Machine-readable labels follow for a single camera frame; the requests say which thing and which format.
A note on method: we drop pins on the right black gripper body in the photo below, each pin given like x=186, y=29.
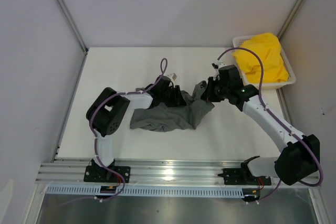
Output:
x=220, y=90

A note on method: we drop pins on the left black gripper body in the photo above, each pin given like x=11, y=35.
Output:
x=172, y=96

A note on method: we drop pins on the grey shorts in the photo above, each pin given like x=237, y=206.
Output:
x=158, y=117

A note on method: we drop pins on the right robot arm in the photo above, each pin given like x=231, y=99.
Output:
x=299, y=154

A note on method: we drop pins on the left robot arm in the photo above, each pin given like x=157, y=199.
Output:
x=105, y=116

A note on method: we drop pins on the yellow shorts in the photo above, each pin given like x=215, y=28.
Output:
x=267, y=47

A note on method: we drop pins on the white plastic basket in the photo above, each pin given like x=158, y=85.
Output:
x=237, y=41

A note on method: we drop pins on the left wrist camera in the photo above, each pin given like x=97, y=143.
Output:
x=172, y=76

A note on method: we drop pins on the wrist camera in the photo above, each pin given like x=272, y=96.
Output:
x=172, y=76
x=218, y=64

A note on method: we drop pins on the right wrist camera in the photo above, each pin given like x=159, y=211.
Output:
x=218, y=64

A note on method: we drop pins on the aluminium rail frame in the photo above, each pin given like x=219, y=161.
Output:
x=143, y=172

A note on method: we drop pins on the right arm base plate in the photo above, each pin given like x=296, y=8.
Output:
x=239, y=176

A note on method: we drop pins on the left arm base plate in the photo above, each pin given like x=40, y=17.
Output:
x=97, y=174

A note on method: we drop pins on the slotted cable duct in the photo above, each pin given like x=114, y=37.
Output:
x=152, y=191

